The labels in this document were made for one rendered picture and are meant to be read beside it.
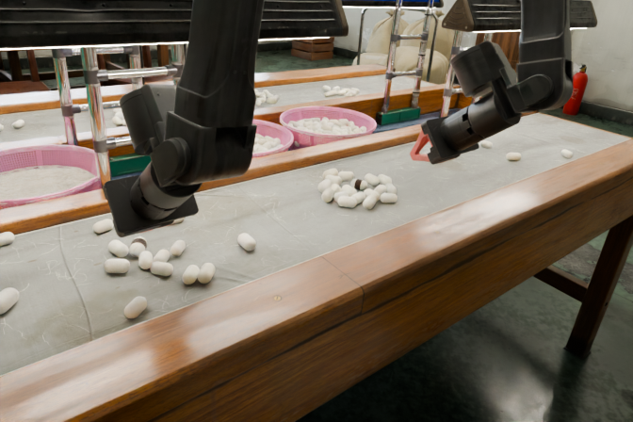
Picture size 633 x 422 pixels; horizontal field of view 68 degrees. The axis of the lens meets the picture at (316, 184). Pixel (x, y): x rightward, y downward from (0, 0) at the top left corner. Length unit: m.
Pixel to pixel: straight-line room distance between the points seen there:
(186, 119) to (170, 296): 0.29
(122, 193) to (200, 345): 0.20
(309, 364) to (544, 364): 1.28
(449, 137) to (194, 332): 0.46
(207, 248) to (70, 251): 0.20
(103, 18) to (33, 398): 0.43
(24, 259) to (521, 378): 1.45
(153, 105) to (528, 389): 1.47
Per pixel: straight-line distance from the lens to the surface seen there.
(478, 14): 1.17
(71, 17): 0.67
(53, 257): 0.79
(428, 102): 1.84
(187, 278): 0.67
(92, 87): 0.87
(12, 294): 0.70
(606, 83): 5.38
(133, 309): 0.63
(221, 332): 0.57
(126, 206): 0.61
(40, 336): 0.65
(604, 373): 1.92
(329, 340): 0.65
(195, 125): 0.44
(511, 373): 1.76
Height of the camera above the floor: 1.15
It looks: 25 degrees down
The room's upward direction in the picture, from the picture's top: 4 degrees clockwise
